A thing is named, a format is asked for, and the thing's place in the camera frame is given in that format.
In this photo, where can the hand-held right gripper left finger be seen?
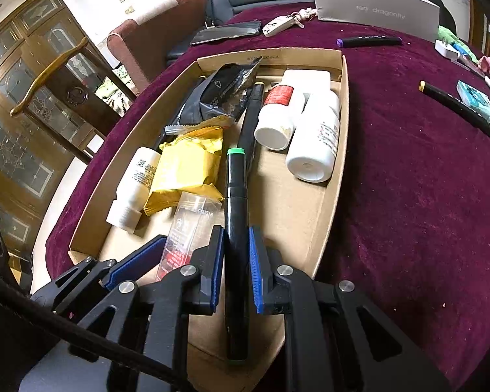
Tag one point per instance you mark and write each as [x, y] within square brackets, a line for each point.
[217, 269]

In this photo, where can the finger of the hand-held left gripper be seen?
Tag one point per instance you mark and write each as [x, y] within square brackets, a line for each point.
[139, 257]

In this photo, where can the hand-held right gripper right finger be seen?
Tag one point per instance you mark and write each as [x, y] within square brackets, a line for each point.
[256, 269]

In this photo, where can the clear plastic package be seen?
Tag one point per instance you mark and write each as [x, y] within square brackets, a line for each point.
[186, 228]

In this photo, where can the black marker green cap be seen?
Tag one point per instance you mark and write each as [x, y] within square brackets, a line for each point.
[236, 212]

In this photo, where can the brown cardboard box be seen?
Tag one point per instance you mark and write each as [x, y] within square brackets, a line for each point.
[294, 220]

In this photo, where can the white bottle green label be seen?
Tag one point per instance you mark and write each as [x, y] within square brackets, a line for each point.
[137, 183]

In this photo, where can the yellow snack packet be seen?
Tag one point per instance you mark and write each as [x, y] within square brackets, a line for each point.
[186, 167]
[212, 121]

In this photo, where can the black marker olive cap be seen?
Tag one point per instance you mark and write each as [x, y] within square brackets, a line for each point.
[249, 130]

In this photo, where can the large white bottle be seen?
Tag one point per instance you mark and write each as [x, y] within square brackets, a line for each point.
[316, 143]

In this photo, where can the white bottle red label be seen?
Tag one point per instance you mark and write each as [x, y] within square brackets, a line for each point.
[279, 114]

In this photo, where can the wooden glass cabinet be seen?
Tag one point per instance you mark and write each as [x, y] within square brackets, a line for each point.
[16, 139]

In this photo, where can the wooden chair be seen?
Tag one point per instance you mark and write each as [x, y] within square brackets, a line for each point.
[49, 74]

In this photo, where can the black snack packet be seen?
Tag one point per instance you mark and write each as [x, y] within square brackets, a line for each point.
[218, 90]

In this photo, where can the white flat box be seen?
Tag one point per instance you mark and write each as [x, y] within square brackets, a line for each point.
[306, 78]

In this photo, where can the maroon armchair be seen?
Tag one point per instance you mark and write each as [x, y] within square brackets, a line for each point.
[159, 28]

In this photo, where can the black phone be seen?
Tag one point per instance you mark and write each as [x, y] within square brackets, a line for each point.
[226, 32]

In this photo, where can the white car key with keyring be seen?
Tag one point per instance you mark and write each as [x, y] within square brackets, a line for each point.
[281, 24]

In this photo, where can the purple black pen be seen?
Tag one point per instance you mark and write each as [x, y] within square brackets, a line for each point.
[369, 41]

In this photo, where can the black marker pale cap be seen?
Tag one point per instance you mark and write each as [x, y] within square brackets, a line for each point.
[457, 108]

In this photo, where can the teal packet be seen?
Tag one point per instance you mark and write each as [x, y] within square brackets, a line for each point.
[475, 94]

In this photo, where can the grey cardboard box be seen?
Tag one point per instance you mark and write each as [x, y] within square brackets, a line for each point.
[371, 8]

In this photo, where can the white charger plug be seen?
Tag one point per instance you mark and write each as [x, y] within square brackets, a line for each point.
[446, 48]

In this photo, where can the small blue object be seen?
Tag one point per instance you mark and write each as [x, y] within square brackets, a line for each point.
[460, 47]

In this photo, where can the green cloth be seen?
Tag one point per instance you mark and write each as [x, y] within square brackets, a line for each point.
[447, 33]

